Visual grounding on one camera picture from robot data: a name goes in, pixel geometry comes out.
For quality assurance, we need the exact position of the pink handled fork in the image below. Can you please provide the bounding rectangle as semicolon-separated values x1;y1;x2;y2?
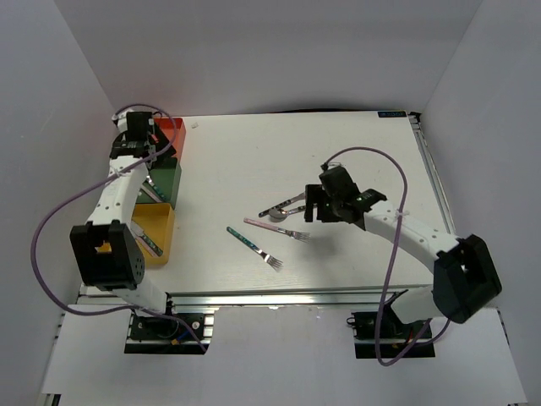
243;218;310;242

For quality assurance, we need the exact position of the blue table label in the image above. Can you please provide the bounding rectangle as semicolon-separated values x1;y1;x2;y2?
377;111;407;118

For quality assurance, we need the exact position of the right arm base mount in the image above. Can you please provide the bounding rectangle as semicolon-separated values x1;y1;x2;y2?
346;298;436;361

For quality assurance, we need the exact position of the yellow plastic bin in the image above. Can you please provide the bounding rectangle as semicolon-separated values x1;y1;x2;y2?
130;203;175;268

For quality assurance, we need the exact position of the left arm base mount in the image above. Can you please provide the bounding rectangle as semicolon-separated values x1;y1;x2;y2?
124;311;213;355

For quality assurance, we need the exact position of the black handled table knife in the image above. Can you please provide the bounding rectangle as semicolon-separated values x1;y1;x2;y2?
131;223;163;257

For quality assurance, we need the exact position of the black handled fork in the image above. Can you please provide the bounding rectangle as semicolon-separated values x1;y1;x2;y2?
258;192;305;217

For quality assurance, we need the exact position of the teal handled spoon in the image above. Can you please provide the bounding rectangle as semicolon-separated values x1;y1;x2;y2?
141;177;166;203

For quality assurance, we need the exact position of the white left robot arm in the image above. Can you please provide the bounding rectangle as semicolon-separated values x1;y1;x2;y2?
69;107;179;337

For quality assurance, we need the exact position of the orange plastic bin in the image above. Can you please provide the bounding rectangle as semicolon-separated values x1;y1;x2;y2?
155;117;186;160

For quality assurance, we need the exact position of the green plastic bin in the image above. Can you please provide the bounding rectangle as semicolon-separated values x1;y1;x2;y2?
137;157;182;208

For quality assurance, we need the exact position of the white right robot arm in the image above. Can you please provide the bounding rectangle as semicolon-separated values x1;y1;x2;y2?
304;167;502;337

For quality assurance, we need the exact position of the teal handled fork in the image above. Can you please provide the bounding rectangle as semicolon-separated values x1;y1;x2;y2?
227;227;282;271

